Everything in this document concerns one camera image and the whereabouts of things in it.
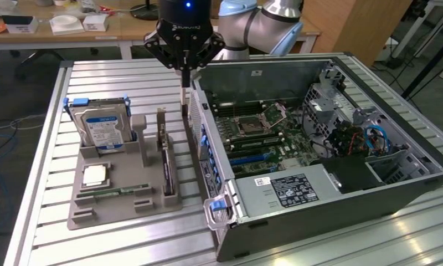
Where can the white box with black lid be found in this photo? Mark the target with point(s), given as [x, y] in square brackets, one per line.
[19, 25]

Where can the grey power supply unit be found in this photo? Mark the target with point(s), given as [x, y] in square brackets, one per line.
[258, 199]

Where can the wooden cabinet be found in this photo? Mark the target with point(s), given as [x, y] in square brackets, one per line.
[354, 27]

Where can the green motherboard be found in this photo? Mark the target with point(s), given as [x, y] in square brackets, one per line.
[296, 138]

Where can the black open PC case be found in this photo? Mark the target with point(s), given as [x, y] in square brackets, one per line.
[316, 230]

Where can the hard disk in blue carrier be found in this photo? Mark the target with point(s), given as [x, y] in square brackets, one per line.
[102, 130]

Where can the black lamp base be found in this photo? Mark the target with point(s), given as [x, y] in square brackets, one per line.
[145, 14]

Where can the graphics card with black fan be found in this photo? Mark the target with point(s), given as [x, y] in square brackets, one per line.
[166, 166]

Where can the silver perforated drive cage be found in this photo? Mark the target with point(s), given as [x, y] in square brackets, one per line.
[322, 119]

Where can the plain white box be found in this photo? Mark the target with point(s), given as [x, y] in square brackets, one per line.
[94, 23]

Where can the metal socket cover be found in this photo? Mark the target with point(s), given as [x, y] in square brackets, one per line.
[272, 112]

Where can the green RAM stick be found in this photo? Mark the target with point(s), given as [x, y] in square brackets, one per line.
[110, 191]

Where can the silver CPU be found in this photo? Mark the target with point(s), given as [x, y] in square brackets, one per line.
[94, 176]

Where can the wooden desk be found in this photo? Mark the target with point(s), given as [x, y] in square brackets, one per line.
[39, 38]

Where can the blue expansion slot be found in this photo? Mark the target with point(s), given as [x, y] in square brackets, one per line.
[247, 160]

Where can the black labelled RAM stick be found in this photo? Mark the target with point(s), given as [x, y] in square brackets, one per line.
[258, 144]

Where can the grey parts rack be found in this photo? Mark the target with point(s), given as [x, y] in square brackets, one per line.
[121, 205]

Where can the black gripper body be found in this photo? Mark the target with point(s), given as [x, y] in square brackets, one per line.
[183, 25]

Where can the black office chair base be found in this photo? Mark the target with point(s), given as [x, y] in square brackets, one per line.
[33, 59]

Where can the grey disk bay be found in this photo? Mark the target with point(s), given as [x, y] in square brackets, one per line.
[402, 166]

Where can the black plastic cover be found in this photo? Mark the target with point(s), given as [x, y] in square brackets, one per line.
[350, 171]

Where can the white bowl holder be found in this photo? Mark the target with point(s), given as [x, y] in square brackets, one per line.
[66, 26]

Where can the black stand pole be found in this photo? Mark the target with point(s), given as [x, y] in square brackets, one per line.
[430, 58]

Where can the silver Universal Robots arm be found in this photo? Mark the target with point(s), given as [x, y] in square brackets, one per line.
[235, 25]

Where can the CPU socket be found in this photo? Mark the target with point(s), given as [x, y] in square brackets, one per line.
[250, 126]

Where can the white floor box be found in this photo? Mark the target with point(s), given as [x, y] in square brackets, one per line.
[386, 50]

